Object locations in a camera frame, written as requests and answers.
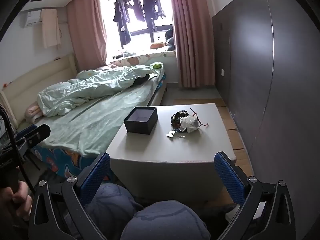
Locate long dark hanging garment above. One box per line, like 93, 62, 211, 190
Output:
113, 0, 132, 46

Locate dark gift box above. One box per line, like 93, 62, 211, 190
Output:
124, 106, 158, 135

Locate white low table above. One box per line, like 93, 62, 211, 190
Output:
105, 103, 238, 203

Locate printed window seat cushion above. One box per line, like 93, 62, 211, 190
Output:
110, 51, 176, 67

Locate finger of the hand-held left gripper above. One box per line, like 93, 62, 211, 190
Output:
25, 124, 51, 147
14, 125, 35, 143

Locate white drawstring pouch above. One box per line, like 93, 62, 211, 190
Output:
179, 116, 199, 133

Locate dark bead bracelets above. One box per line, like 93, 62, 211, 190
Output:
171, 110, 190, 128

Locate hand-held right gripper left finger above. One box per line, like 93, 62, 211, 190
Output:
28, 152, 112, 240

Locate pink pillow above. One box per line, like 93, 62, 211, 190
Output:
24, 104, 43, 123

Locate person's left hand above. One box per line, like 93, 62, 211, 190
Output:
0, 180, 33, 221

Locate bed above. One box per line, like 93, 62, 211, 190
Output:
0, 54, 167, 182

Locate person's left leg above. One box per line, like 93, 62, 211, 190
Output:
84, 182, 145, 240

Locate light green quilt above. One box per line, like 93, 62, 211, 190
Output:
37, 65, 160, 117

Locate red string bracelet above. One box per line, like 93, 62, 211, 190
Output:
189, 108, 209, 128

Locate pink curtain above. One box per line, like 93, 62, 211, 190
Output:
66, 0, 108, 68
166, 0, 216, 90

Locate printed blue fitted sheet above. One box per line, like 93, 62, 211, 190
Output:
31, 72, 166, 182

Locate person's knees in blue trousers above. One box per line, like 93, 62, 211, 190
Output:
120, 200, 212, 240

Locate light green bedsheet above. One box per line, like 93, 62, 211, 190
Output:
24, 70, 166, 158

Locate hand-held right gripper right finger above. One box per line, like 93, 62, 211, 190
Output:
213, 151, 293, 240

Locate white air conditioner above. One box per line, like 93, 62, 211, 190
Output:
20, 9, 43, 28

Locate black cloth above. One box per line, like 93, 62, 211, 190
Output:
132, 74, 150, 84

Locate silver bear charm keychain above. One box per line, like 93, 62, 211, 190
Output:
166, 128, 187, 139

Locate cream padded headboard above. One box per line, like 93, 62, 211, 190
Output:
0, 54, 78, 128

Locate dark stacked cushions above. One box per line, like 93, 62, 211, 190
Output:
165, 29, 175, 52

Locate cream hanging towel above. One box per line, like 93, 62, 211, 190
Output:
40, 8, 62, 50

